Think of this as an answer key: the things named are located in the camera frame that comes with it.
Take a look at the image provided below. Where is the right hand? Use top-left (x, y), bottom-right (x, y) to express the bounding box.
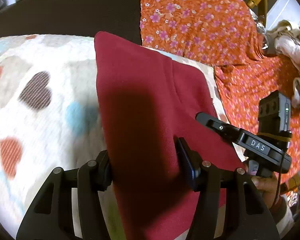
top-left (249, 172), bottom-right (280, 209)

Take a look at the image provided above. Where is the orange floral fabric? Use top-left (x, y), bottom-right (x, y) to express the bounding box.
top-left (137, 0), bottom-right (300, 196)

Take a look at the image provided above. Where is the pale crumpled clothes pile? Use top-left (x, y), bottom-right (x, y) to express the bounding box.
top-left (266, 20), bottom-right (300, 108)

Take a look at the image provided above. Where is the black cable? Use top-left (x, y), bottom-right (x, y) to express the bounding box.
top-left (268, 129), bottom-right (292, 209)

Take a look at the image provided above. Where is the black camera box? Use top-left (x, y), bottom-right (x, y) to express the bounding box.
top-left (257, 90), bottom-right (292, 141)

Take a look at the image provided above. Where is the dark red small garment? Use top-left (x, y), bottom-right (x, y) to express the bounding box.
top-left (95, 31), bottom-right (242, 239)

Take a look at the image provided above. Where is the cream quilted patchwork blanket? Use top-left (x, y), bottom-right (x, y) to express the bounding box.
top-left (0, 33), bottom-right (243, 240)

